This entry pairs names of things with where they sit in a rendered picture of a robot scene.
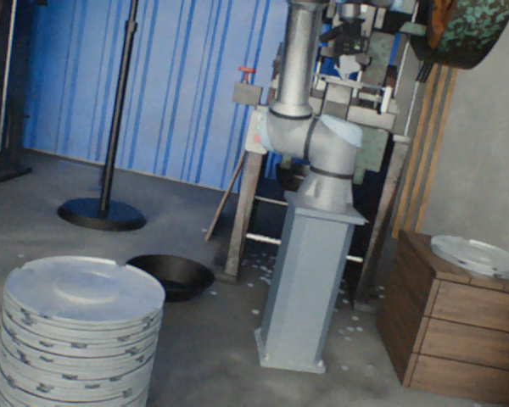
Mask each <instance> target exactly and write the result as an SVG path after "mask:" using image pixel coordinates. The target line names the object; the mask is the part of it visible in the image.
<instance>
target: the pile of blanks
mask: <svg viewBox="0 0 509 407"><path fill-rule="evenodd" d="M163 305H164V304H163ZM163 305H162V306H161V307H160V309H157V311H155V312H154V313H153V314H151V315H149V316H147V317H145V319H141V320H139V321H133V322H130V323H125V324H119V325H110V326H89V325H83V324H73V323H67V322H62V321H54V320H50V319H48V316H47V315H45V317H43V316H41V315H36V314H34V313H31V312H30V311H28V310H26V309H23V308H22V307H20V306H19V305H17V304H16V303H15V302H14V301H13V300H12V299H11V298H10V297H9V295H8V293H7V290H6V282H5V286H4V302H3V312H2V314H1V319H0V324H1V330H0V407H146V404H145V403H146V399H147V395H148V386H149V379H150V376H151V375H150V373H151V370H152V368H153V360H154V352H156V348H155V346H157V342H158V337H159V328H160V325H161V319H162V315H163ZM155 309H156V308H155Z"/></svg>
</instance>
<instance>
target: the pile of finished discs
mask: <svg viewBox="0 0 509 407"><path fill-rule="evenodd" d="M430 248H431V249H432V250H433V252H434V253H435V254H436V255H438V256H439V257H440V258H442V259H445V260H447V261H450V262H451V263H453V264H455V265H459V266H461V267H463V269H466V270H471V271H474V272H477V273H480V274H483V275H486V276H493V275H497V277H499V278H504V279H509V252H507V251H505V250H503V249H500V248H497V247H494V246H491V245H488V244H484V243H479V242H476V241H473V240H470V242H469V241H467V242H465V241H464V240H462V237H454V236H446V235H438V236H434V237H433V238H432V241H431V245H430ZM435 250H436V252H435ZM494 277H496V276H494Z"/></svg>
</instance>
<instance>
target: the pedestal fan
mask: <svg viewBox="0 0 509 407"><path fill-rule="evenodd" d="M138 3H139V0H131V2H130V8H129V14H128V20H125V26H124V30H125V36H124V42H123V45H122V50H121V56H120V68H119V74H118V81H117V87H116V94H115V100H114V106H113V113H112V119H111V125H110V132H109V144H108V150H107V155H106V160H105V164H103V173H102V176H101V180H100V175H101V165H100V171H99V180H98V185H99V186H100V185H101V182H102V179H103V182H102V188H101V194H100V199H99V198H78V199H73V200H69V201H67V202H65V203H63V204H62V205H61V206H60V207H58V210H57V213H58V216H59V217H60V218H62V219H63V220H66V221H68V222H69V223H70V224H72V225H75V226H80V227H84V228H87V229H93V230H99V231H133V230H138V229H141V228H143V227H144V226H145V225H146V224H147V221H146V219H145V217H144V216H143V214H142V212H141V211H139V210H138V209H137V208H134V207H132V206H131V205H129V204H126V203H120V202H116V201H112V200H110V194H111V188H112V182H113V176H114V170H115V158H116V151H117V145H118V140H119V139H120V128H121V121H122V115H123V108H124V102H125V95H126V84H127V80H128V77H129V72H130V65H131V54H132V47H133V41H134V36H135V33H137V28H138V23H137V22H136V20H137V9H138Z"/></svg>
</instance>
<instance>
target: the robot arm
mask: <svg viewBox="0 0 509 407"><path fill-rule="evenodd" d="M284 1H285V2H286V3H287V5H288V7H287V14H286V21H285V30H284V37H283V45H282V57H281V65H280V72H279V80H278V86H277V94H276V98H275V99H273V100H272V101H271V102H270V106H269V108H266V109H265V110H263V111H262V113H261V116H260V124H259V138H260V144H261V146H262V147H263V148H264V149H266V150H268V151H271V152H274V153H277V154H284V155H287V156H292V157H295V158H296V159H303V160H306V161H310V168H309V172H308V174H307V176H306V178H305V179H304V181H303V182H302V185H300V187H299V189H298V191H297V194H296V200H297V201H298V202H300V203H303V204H305V205H308V206H311V207H313V208H316V209H319V210H323V211H328V212H333V213H349V212H350V211H351V206H352V193H351V179H352V175H354V172H355V165H356V161H357V157H358V153H359V149H360V147H361V137H362V130H361V128H360V127H359V126H358V125H354V124H352V123H350V122H348V121H346V120H341V119H339V118H336V117H333V116H332V115H330V114H322V116H320V119H317V118H313V116H312V112H313V108H312V107H311V106H310V105H309V97H310V86H311V81H312V75H313V69H314V63H315V56H316V46H317V39H318V37H319V40H321V43H328V42H330V41H332V40H333V38H335V37H337V40H336V43H335V47H334V61H335V64H336V67H337V68H338V73H339V75H340V77H341V78H342V80H343V81H347V80H348V78H349V76H350V73H352V72H356V71H358V70H359V69H360V68H361V66H360V65H358V64H357V63H356V61H355V55H356V54H365V53H368V36H362V35H361V25H362V23H365V19H362V18H361V17H360V15H361V5H366V6H372V7H376V8H386V9H388V10H389V11H391V10H393V11H400V10H401V8H403V6H402V4H404V3H403V1H405V0H333V2H335V3H338V22H342V23H343V24H341V25H338V26H336V27H333V28H332V29H331V30H329V31H325V32H324V33H322V34H321V35H320V36H318V34H319V28H320V23H321V22H322V20H321V16H322V11H323V9H324V8H325V7H326V6H328V5H329V4H330V0H284ZM342 53H345V54H344V56H342Z"/></svg>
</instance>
